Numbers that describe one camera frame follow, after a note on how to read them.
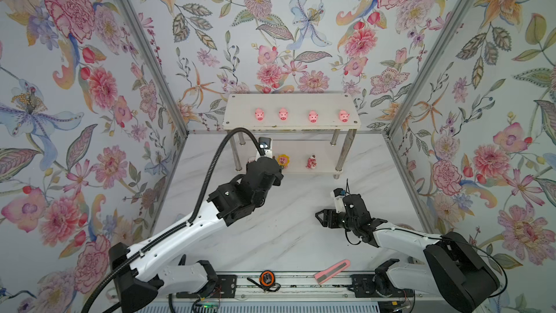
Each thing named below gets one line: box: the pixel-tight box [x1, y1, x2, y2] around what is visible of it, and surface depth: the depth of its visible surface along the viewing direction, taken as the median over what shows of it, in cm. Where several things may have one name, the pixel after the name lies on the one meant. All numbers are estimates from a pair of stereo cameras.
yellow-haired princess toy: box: [276, 153, 291, 169], surface depth 98 cm
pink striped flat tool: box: [314, 259, 351, 285], surface depth 78 cm
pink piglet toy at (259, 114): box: [254, 107, 265, 121], surface depth 78 cm
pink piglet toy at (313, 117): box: [308, 110, 320, 124], surface depth 78 cm
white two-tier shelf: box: [223, 93, 362, 179], surface depth 83 cm
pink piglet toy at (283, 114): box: [278, 107, 289, 121], surface depth 78 cm
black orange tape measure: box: [246, 269, 281, 292], surface depth 75 cm
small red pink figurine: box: [305, 154, 318, 169], surface depth 98 cm
